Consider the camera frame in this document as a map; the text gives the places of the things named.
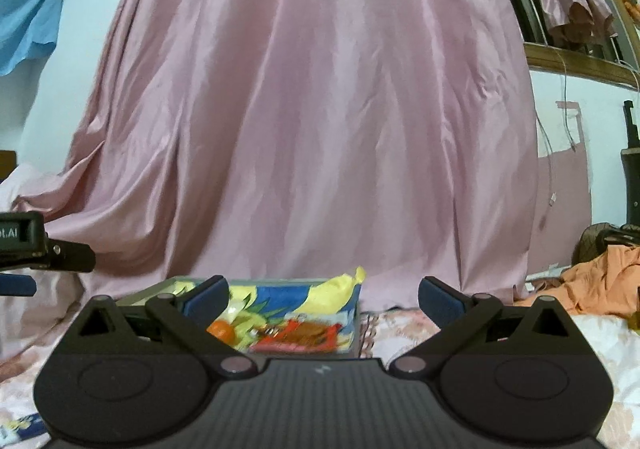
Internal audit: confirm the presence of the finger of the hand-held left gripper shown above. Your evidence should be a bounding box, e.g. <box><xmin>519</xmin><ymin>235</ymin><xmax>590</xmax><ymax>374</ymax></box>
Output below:
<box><xmin>44</xmin><ymin>239</ymin><xmax>97</xmax><ymax>275</ymax></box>
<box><xmin>0</xmin><ymin>274</ymin><xmax>37</xmax><ymax>298</ymax></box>

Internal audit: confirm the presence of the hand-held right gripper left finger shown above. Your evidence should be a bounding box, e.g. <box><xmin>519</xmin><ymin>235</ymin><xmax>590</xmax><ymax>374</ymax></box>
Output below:
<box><xmin>67</xmin><ymin>275</ymin><xmax>258</xmax><ymax>377</ymax></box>

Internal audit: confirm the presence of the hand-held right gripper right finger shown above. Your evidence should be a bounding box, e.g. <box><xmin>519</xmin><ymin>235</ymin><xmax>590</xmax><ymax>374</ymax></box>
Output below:
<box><xmin>387</xmin><ymin>275</ymin><xmax>581</xmax><ymax>377</ymax></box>

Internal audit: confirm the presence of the grey cardboard box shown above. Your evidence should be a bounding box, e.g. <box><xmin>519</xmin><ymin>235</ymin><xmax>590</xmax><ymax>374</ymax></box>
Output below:
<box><xmin>115</xmin><ymin>276</ymin><xmax>363</xmax><ymax>356</ymax></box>

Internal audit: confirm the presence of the red snack packet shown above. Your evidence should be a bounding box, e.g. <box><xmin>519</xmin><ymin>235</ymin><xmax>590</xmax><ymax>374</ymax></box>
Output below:
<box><xmin>250</xmin><ymin>318</ymin><xmax>346</xmax><ymax>354</ymax></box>

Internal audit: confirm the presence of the blue tube packet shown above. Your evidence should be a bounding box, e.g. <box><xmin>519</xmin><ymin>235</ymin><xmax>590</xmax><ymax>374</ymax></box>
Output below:
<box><xmin>0</xmin><ymin>413</ymin><xmax>47</xmax><ymax>445</ymax></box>

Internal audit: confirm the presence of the floral bedsheet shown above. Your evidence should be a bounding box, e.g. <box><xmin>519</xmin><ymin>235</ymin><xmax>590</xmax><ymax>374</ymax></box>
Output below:
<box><xmin>0</xmin><ymin>301</ymin><xmax>640</xmax><ymax>449</ymax></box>

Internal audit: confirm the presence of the yellow crumpled wrapper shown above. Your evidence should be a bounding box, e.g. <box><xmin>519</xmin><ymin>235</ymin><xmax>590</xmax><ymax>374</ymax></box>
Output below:
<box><xmin>300</xmin><ymin>266</ymin><xmax>368</xmax><ymax>316</ymax></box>

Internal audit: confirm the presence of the orange cloth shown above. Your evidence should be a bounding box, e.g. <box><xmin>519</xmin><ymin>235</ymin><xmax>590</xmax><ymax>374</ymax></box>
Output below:
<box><xmin>515</xmin><ymin>246</ymin><xmax>640</xmax><ymax>322</ymax></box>

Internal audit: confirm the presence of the brown bag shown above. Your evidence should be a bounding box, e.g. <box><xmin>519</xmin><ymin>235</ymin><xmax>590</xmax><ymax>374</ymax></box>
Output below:
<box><xmin>580</xmin><ymin>223</ymin><xmax>640</xmax><ymax>261</ymax></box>

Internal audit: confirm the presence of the blue cloth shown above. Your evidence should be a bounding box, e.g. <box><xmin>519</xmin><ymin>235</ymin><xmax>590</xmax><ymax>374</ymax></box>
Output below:
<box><xmin>0</xmin><ymin>0</ymin><xmax>66</xmax><ymax>77</ymax></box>

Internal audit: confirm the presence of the black stand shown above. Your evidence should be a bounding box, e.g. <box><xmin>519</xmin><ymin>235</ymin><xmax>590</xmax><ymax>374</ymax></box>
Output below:
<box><xmin>620</xmin><ymin>100</ymin><xmax>640</xmax><ymax>226</ymax></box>

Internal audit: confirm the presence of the wooden window frame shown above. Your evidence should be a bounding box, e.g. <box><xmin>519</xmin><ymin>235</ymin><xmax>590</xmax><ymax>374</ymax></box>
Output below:
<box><xmin>477</xmin><ymin>0</ymin><xmax>640</xmax><ymax>91</ymax></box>

